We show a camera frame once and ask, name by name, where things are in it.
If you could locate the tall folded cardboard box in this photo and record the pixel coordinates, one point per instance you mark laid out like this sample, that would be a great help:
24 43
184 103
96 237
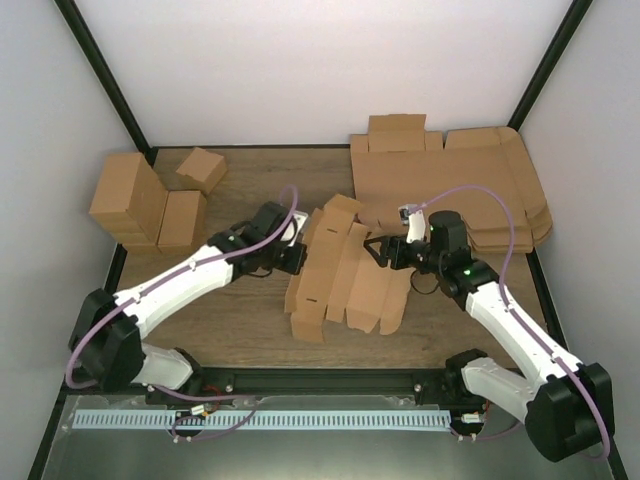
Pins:
129 202

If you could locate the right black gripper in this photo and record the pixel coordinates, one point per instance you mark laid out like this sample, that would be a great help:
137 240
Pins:
396 244

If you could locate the black aluminium frame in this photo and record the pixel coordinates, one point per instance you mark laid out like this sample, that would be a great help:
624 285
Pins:
312 380

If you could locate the light blue slotted cable duct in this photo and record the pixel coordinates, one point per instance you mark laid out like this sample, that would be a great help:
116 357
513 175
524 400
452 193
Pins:
283 420

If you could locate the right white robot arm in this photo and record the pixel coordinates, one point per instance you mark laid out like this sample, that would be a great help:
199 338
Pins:
565 405

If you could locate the clear plastic sheet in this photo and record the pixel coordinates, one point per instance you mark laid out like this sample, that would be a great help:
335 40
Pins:
237 453

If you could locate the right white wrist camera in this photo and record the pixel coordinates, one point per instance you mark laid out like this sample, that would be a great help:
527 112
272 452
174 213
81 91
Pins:
412 216

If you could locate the small tilted cardboard box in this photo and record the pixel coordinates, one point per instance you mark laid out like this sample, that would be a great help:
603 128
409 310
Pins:
201 170

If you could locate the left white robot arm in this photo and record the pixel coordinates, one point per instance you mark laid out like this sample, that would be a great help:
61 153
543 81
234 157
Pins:
108 347

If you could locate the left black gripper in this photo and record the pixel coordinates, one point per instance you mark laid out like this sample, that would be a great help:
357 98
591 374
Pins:
294 265

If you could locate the stack of flat cardboard blanks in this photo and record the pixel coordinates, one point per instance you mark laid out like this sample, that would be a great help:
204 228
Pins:
484 174

